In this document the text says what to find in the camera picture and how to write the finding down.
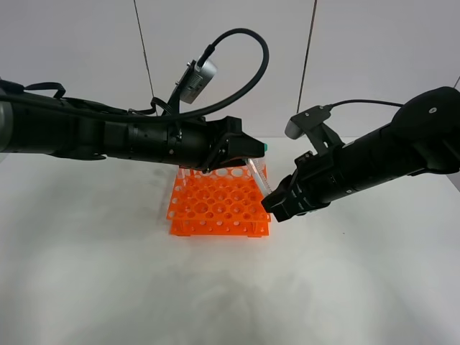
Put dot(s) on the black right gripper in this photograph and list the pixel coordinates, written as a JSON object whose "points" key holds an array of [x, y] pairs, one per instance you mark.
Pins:
{"points": [[312, 186]]}

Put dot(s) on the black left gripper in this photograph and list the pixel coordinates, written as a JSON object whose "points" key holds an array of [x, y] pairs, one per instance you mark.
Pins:
{"points": [[219, 144]]}

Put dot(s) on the clear test tube teal cap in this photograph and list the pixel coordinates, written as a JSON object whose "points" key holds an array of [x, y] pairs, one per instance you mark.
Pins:
{"points": [[256, 167]]}

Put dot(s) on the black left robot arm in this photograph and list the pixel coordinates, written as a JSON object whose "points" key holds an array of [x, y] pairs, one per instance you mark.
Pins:
{"points": [[40, 119]]}

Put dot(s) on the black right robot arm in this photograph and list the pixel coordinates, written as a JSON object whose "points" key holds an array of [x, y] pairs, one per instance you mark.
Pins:
{"points": [[423, 137]]}

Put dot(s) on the orange test tube rack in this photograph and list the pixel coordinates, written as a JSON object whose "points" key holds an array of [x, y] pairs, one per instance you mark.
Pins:
{"points": [[225, 202]]}

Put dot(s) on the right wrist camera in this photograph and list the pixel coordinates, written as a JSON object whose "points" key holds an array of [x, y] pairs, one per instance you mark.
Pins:
{"points": [[306, 121]]}

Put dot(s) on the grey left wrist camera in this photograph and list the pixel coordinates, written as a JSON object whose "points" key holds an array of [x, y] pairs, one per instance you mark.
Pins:
{"points": [[194, 80]]}

